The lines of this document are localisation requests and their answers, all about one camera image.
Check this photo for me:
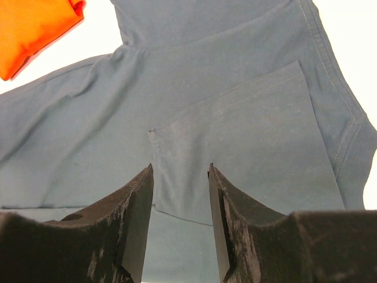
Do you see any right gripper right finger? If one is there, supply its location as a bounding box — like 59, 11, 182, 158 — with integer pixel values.
208, 166, 376, 282

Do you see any grey-blue t-shirt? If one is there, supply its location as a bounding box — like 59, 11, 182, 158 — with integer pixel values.
1, 1, 376, 282

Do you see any orange t-shirt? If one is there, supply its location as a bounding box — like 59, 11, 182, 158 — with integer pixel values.
1, 0, 86, 81

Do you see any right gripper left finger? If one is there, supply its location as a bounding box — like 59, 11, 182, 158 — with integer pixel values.
1, 166, 153, 282

